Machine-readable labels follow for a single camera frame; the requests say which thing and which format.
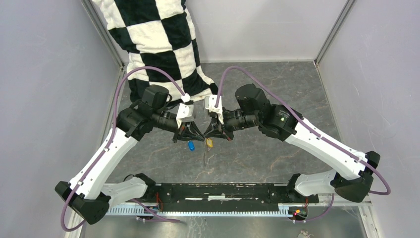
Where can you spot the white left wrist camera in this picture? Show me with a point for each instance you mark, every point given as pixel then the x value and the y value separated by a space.
pixel 185 111

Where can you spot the yellow tagged key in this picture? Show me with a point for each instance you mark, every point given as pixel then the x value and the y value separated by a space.
pixel 209 142

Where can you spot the black white checkered blanket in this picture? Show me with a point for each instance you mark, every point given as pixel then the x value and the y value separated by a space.
pixel 160 39

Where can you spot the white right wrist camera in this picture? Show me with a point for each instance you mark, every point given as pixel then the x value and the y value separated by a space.
pixel 213 104

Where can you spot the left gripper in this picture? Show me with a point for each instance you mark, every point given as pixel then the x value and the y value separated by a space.
pixel 188 131

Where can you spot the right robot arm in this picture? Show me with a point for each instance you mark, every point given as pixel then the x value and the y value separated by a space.
pixel 351 174

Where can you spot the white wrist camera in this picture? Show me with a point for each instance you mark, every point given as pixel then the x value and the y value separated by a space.
pixel 213 104
pixel 185 111

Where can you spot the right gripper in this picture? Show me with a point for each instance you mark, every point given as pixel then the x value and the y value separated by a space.
pixel 213 130

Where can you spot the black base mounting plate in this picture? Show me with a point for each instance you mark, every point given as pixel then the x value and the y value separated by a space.
pixel 223 197

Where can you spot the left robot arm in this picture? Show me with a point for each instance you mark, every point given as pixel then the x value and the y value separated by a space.
pixel 87 193

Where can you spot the metal key organizer plate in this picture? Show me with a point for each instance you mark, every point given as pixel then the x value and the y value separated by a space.
pixel 205 151

